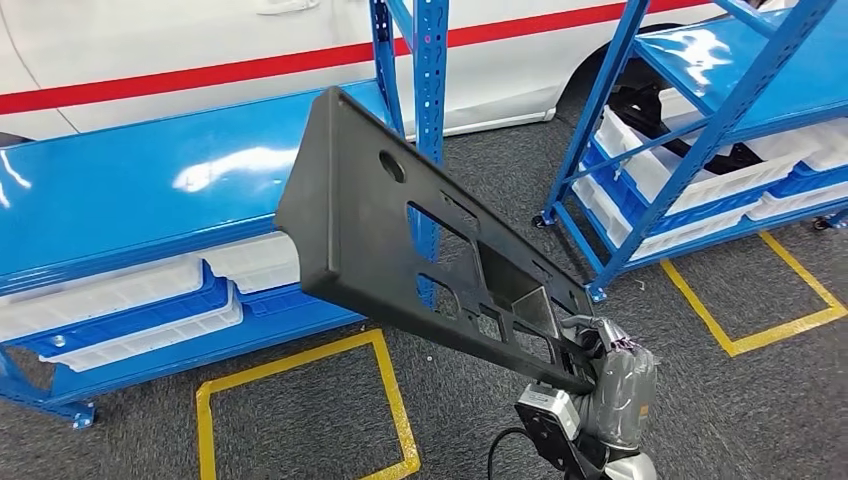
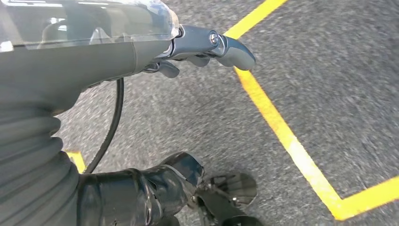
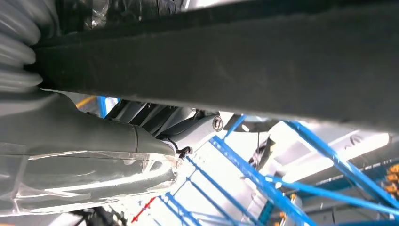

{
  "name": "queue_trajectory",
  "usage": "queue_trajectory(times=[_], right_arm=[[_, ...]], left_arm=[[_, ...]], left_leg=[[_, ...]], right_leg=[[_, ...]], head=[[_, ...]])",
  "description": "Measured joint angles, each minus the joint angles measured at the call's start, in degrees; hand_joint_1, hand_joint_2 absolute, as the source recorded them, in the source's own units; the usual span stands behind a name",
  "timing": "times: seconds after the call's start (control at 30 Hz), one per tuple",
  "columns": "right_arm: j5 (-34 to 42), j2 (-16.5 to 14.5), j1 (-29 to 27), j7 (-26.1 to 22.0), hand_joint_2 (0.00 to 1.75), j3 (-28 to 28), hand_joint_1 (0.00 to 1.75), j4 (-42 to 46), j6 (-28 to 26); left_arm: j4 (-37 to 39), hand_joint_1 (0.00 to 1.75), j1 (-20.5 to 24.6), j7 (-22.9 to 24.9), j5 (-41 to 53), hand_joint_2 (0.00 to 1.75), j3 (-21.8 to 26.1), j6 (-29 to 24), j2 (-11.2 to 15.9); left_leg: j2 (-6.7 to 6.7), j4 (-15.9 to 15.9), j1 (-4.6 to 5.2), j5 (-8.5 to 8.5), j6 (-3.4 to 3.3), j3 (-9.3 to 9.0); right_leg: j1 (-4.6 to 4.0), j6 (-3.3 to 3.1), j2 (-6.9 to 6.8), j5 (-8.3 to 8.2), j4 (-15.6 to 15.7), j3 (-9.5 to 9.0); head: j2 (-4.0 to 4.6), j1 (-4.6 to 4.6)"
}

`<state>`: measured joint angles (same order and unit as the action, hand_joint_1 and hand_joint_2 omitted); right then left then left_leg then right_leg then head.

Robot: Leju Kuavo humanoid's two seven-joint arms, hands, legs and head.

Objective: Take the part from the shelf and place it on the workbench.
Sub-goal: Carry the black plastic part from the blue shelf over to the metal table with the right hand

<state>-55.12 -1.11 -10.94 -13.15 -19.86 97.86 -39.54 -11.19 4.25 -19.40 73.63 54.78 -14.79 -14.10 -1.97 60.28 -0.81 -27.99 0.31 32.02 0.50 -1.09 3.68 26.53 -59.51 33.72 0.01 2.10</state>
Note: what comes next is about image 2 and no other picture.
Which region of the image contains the yellow floor tape square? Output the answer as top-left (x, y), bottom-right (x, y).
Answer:
top-left (64, 151), bottom-right (87, 174)
top-left (223, 0), bottom-right (399, 221)

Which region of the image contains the black robot foot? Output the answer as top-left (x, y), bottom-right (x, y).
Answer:
top-left (188, 172), bottom-right (264, 226)

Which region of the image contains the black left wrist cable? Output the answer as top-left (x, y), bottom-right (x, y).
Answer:
top-left (83, 78), bottom-right (125, 175)

